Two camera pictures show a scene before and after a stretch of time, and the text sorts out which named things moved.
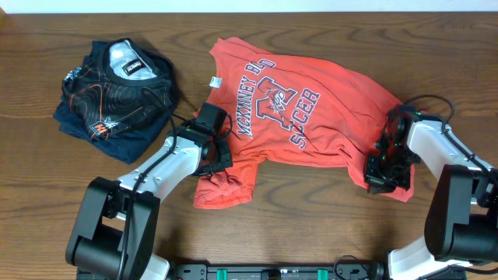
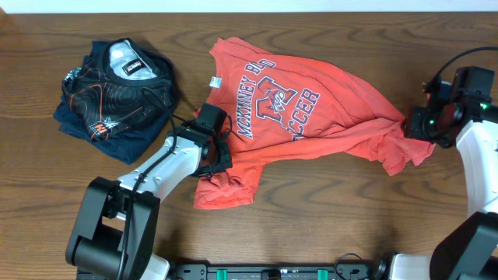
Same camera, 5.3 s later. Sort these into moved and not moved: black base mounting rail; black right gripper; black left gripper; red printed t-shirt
Moved: black right gripper
Not moved: black base mounting rail; black left gripper; red printed t-shirt
